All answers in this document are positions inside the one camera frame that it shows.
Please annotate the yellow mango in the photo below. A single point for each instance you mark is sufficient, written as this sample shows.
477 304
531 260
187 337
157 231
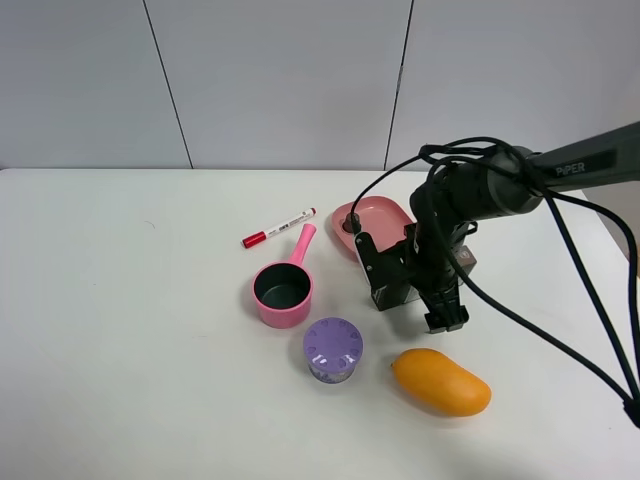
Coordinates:
439 383

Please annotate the brown coffee capsule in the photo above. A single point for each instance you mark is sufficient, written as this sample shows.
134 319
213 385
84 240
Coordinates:
347 225

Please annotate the purple lidded jar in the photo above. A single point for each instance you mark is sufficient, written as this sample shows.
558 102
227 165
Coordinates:
332 347

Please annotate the brown capsule box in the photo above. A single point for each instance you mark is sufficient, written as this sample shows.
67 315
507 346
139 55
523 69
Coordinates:
401 293

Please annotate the red whiteboard marker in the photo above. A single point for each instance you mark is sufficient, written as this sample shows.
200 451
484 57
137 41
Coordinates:
261 236

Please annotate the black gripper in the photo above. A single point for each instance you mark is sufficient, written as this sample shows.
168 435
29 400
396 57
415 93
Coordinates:
420 266

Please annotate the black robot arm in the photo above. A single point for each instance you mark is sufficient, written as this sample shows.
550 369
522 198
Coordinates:
481 178

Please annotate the pink toy saucepan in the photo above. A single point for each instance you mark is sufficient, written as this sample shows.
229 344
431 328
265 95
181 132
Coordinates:
283 290

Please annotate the pink square plate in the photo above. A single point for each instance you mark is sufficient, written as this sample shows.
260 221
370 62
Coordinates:
379 216

